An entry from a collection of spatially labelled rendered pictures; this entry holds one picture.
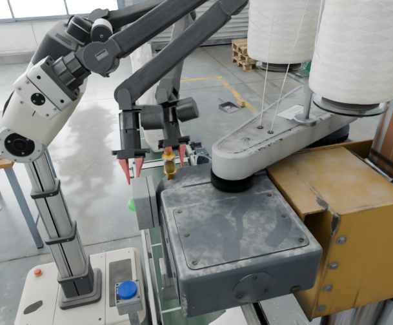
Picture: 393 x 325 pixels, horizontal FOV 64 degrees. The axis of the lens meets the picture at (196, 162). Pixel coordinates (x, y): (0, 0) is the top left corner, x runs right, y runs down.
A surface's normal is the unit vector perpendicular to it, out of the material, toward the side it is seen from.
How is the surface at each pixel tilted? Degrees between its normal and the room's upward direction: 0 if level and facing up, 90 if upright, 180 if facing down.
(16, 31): 90
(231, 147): 0
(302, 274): 90
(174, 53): 76
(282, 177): 0
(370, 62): 86
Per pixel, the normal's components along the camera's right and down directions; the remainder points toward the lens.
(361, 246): 0.23, 0.50
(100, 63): 0.04, 0.25
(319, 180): -0.04, -0.85
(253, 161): 0.61, 0.39
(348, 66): -0.59, 0.35
